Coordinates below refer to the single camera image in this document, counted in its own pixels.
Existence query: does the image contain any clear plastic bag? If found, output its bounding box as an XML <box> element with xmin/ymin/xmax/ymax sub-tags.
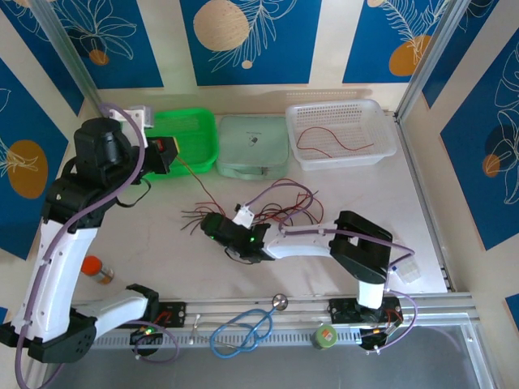
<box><xmin>388</xmin><ymin>259</ymin><xmax>421</xmax><ymax>284</ymax></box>

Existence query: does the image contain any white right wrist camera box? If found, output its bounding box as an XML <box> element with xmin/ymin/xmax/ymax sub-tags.
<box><xmin>234</xmin><ymin>203</ymin><xmax>257</xmax><ymax>228</ymax></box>

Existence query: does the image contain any green plastic mesh basket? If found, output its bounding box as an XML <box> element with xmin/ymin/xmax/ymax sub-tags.
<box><xmin>139</xmin><ymin>107</ymin><xmax>220</xmax><ymax>182</ymax></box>

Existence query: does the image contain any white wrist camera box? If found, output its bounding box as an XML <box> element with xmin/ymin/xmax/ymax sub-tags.
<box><xmin>234</xmin><ymin>203</ymin><xmax>257</xmax><ymax>228</ymax></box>
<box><xmin>109</xmin><ymin>104</ymin><xmax>156</xmax><ymax>130</ymax></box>

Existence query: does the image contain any orange capped bottle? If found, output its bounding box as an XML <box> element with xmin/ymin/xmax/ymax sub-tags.
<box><xmin>82</xmin><ymin>255</ymin><xmax>115</xmax><ymax>285</ymax></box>

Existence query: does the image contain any aluminium frame post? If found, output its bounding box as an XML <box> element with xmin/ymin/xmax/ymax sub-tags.
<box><xmin>395</xmin><ymin>0</ymin><xmax>475</xmax><ymax>122</ymax></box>
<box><xmin>30</xmin><ymin>0</ymin><xmax>113</xmax><ymax>125</ymax></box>

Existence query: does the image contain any aluminium frame rail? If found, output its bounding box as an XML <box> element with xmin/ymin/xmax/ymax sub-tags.
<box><xmin>34</xmin><ymin>293</ymin><xmax>475</xmax><ymax>337</ymax></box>

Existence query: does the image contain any white plastic mesh basket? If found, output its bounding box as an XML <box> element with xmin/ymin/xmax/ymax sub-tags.
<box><xmin>285</xmin><ymin>99</ymin><xmax>398</xmax><ymax>171</ymax></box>

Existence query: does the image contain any grey slotted cable duct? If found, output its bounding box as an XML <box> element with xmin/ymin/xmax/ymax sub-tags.
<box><xmin>50</xmin><ymin>327</ymin><xmax>366</xmax><ymax>352</ymax></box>

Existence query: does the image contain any mint green zip case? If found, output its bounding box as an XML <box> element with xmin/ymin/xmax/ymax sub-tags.
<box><xmin>214</xmin><ymin>115</ymin><xmax>292</xmax><ymax>182</ymax></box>

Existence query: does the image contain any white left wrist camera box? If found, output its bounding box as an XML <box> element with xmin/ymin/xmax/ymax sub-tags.
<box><xmin>109</xmin><ymin>104</ymin><xmax>156</xmax><ymax>130</ymax></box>

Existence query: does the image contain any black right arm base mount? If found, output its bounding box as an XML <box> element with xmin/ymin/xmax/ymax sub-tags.
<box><xmin>324</xmin><ymin>297</ymin><xmax>406</xmax><ymax>353</ymax></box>

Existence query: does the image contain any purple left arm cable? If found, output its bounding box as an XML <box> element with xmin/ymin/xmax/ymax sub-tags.
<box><xmin>15</xmin><ymin>103</ymin><xmax>179</xmax><ymax>389</ymax></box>

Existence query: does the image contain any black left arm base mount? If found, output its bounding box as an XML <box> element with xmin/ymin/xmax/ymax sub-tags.
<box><xmin>112</xmin><ymin>301</ymin><xmax>187</xmax><ymax>346</ymax></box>

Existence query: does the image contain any blue stethoscope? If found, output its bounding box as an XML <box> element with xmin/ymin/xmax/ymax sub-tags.
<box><xmin>190</xmin><ymin>293</ymin><xmax>290</xmax><ymax>360</ymax></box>

